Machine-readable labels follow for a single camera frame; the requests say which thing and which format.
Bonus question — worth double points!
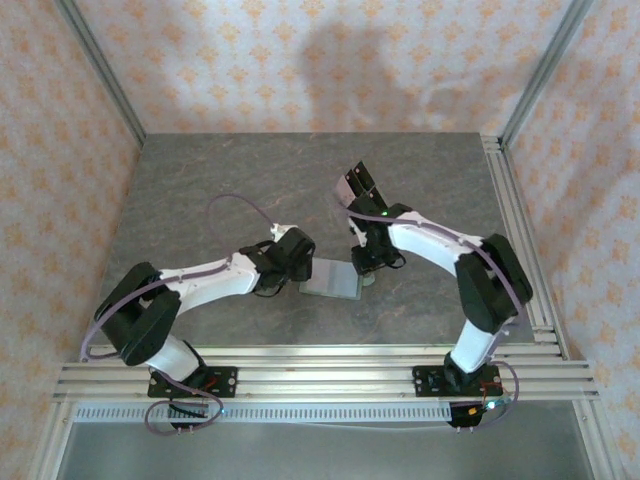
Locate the white pink printed card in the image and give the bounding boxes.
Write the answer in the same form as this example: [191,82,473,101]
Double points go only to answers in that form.
[333,174,354,209]

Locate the grey metal shelf panel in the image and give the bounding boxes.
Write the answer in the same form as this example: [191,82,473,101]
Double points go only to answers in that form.
[59,419,596,480]

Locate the black controller board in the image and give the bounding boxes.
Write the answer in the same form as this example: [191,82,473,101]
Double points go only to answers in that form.
[167,402,211,432]
[448,402,494,434]

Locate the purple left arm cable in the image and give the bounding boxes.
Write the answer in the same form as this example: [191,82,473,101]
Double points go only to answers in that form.
[78,193,277,435]

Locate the aluminium side frame rail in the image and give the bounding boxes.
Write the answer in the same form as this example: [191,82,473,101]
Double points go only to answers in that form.
[480,133,571,361]

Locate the aluminium frame leg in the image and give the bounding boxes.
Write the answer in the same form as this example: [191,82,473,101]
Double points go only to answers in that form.
[572,399,624,480]
[32,399,76,480]

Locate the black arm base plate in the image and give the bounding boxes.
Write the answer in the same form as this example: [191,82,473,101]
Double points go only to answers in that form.
[412,364,501,399]
[147,366,238,400]

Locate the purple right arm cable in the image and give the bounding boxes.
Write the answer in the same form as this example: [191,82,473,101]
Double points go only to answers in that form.
[330,197,535,431]

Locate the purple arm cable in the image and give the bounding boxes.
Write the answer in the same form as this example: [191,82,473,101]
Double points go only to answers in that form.
[78,193,277,435]
[330,197,535,431]

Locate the white slotted cable duct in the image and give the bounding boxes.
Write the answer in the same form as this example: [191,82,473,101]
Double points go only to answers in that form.
[73,403,454,425]

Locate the aluminium corner post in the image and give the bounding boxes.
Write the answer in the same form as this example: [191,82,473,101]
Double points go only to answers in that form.
[53,0,148,147]
[498,0,597,149]

